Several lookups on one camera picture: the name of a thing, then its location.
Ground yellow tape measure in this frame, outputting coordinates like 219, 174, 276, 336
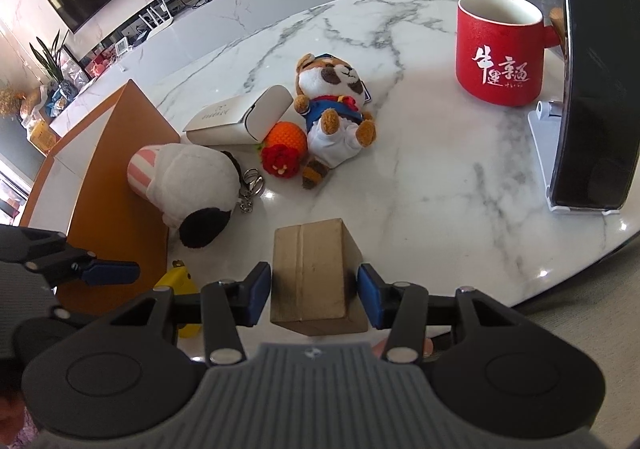
152, 259, 203, 340

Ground crochet orange with red flower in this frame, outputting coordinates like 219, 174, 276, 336
257, 122, 307, 178

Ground tiger plush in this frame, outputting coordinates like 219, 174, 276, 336
292, 53, 377, 190

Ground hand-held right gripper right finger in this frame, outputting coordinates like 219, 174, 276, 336
356, 262, 537, 364

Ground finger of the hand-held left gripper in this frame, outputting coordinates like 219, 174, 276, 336
47, 304, 115, 336
0, 223, 142, 288

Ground blue snack bag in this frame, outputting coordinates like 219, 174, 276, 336
42, 84, 76, 112

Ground white router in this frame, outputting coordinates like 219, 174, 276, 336
137, 0, 176, 37

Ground white rectangular case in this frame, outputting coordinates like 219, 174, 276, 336
182, 85, 295, 147

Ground brown cardboard box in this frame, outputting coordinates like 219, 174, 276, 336
270, 218, 368, 337

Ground long-leaf potted plant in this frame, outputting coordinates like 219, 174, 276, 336
29, 29, 71, 85

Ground black smartphone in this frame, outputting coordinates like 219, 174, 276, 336
547, 0, 640, 212

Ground orange cardboard box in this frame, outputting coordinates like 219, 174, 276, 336
20, 78, 182, 317

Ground white dog plush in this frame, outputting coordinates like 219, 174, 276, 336
126, 143, 267, 249

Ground dried yellow flowers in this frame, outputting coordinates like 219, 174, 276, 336
0, 82, 28, 117

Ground red mug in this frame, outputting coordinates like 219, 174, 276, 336
454, 0, 563, 107

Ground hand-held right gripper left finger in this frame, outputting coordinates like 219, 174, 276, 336
94, 260, 273, 366

